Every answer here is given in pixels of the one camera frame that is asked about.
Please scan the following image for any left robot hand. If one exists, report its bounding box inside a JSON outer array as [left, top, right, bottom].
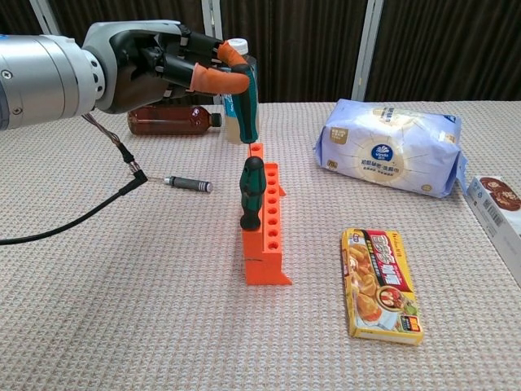
[[81, 20, 252, 115]]

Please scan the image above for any teal handle screwdriver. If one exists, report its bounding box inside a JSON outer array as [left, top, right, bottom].
[[231, 67, 260, 144]]

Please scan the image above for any grey metal precision screwdriver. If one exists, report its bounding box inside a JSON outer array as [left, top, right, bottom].
[[147, 174, 214, 194]]

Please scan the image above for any dark green black screwdriver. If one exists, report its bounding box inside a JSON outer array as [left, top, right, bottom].
[[239, 156, 268, 232]]

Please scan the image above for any orange tool holder block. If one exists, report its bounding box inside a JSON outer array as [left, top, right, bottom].
[[242, 142, 293, 286]]

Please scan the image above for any brown plastic bottle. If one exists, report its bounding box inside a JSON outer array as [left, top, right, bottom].
[[127, 103, 223, 137]]

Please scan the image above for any clear bottle white cap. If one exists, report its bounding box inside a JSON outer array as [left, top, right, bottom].
[[221, 38, 261, 144]]

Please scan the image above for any pale blue tissue pack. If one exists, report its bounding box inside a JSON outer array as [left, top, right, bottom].
[[313, 99, 473, 200]]

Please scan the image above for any beige woven tablecloth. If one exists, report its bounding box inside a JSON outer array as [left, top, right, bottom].
[[0, 100, 521, 391]]

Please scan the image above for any yellow curry box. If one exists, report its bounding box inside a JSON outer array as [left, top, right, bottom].
[[340, 227, 425, 346]]

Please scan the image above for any long white wrap box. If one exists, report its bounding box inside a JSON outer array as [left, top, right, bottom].
[[463, 175, 521, 286]]

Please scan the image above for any aluminium partition post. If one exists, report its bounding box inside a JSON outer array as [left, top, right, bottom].
[[351, 0, 386, 103], [28, 0, 56, 37], [201, 0, 225, 42]]

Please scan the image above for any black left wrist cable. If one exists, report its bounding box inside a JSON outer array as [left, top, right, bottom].
[[0, 113, 148, 246]]

